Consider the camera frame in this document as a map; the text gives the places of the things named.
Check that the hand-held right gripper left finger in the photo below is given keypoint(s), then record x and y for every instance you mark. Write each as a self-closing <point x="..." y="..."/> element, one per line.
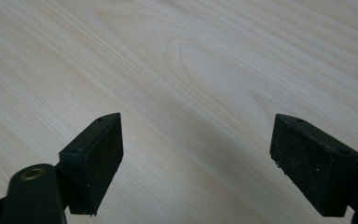
<point x="94" y="168"/>

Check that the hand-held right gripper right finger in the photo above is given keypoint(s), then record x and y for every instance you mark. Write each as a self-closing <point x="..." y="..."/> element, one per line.
<point x="310" y="168"/>

